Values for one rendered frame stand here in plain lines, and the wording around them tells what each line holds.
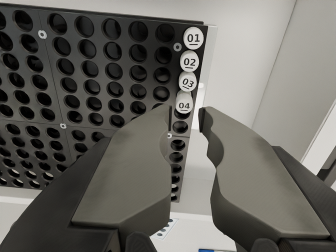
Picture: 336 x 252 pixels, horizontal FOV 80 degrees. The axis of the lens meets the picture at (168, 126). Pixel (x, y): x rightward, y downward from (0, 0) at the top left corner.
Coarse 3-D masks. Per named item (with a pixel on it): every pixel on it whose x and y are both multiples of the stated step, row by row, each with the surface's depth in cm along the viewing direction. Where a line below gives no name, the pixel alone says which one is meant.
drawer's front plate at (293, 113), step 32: (320, 0) 14; (288, 32) 18; (320, 32) 14; (288, 64) 18; (320, 64) 14; (288, 96) 17; (320, 96) 14; (256, 128) 23; (288, 128) 17; (320, 128) 13; (320, 160) 15
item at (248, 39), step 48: (0, 0) 18; (48, 0) 18; (96, 0) 18; (144, 0) 18; (192, 0) 18; (240, 0) 18; (288, 0) 17; (240, 48) 20; (240, 96) 22; (192, 144) 26; (0, 192) 25; (192, 192) 27
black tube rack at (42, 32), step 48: (0, 48) 14; (48, 48) 14; (96, 48) 14; (144, 48) 14; (0, 96) 17; (48, 96) 20; (96, 96) 16; (144, 96) 16; (0, 144) 19; (48, 144) 19
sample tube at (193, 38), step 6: (186, 30) 13; (192, 30) 12; (198, 30) 12; (186, 36) 12; (192, 36) 12; (198, 36) 12; (186, 42) 12; (192, 42) 12; (198, 42) 12; (192, 48) 13
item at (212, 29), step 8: (208, 24) 18; (208, 32) 18; (216, 32) 18; (208, 40) 18; (208, 48) 19; (208, 56) 19; (208, 64) 19; (200, 72) 20; (208, 72) 20; (200, 80) 20; (200, 88) 21; (200, 96) 21; (200, 104) 22; (192, 120) 23; (192, 128) 23
